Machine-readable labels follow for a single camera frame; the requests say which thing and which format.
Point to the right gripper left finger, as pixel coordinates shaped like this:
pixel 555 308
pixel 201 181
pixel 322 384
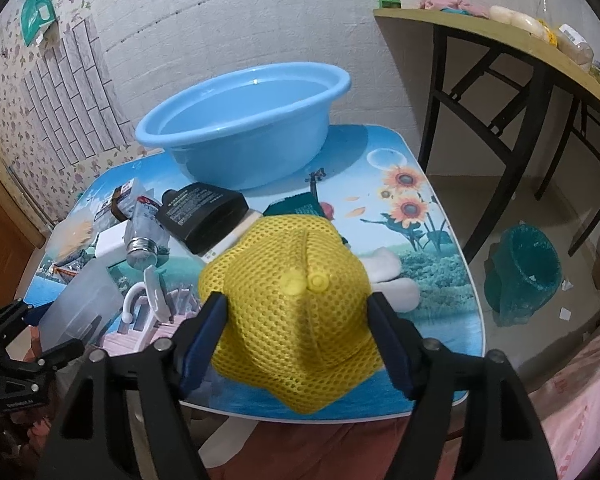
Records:
pixel 91 435

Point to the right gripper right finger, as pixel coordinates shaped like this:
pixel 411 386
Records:
pixel 502 437

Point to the clear toothpick box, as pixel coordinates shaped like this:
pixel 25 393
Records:
pixel 71 236

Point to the white power adapter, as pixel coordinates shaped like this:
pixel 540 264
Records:
pixel 110 248

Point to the clear plastic bottle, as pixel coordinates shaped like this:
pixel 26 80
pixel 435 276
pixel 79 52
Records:
pixel 146 240

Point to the yellow mesh bag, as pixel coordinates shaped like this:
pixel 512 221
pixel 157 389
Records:
pixel 297 312

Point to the black lotion bottle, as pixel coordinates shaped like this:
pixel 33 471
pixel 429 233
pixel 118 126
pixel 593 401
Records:
pixel 201 215

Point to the white soap box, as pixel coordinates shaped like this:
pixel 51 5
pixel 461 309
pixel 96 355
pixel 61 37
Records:
pixel 230 239

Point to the teal foil packet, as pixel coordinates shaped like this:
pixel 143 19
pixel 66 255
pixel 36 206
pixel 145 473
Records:
pixel 304 203

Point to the frosted plastic container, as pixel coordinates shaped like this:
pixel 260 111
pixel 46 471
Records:
pixel 83 310

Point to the brown wooden door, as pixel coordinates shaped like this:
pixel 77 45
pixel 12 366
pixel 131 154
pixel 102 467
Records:
pixel 18 240

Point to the teal waste bin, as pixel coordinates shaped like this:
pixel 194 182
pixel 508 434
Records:
pixel 524 272

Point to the banded floss pick box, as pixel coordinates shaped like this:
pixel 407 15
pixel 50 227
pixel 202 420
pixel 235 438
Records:
pixel 119 205

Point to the blue plastic basin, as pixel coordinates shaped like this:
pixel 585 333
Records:
pixel 247 128

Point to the wooden side table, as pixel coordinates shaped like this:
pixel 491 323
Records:
pixel 532 69

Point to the green hanging bag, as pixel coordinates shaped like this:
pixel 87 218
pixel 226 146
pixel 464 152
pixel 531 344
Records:
pixel 35 17

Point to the bagged grain packet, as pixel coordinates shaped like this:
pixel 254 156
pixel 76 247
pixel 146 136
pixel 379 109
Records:
pixel 574 45

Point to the cream bread bun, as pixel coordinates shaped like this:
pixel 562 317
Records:
pixel 501 14
pixel 528 24

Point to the glass bottle red cap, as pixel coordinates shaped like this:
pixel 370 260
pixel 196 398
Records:
pixel 543 14

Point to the pink cloth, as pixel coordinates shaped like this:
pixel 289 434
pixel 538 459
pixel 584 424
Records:
pixel 455 6

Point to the green small box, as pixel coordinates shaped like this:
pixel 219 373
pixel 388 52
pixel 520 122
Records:
pixel 389 4

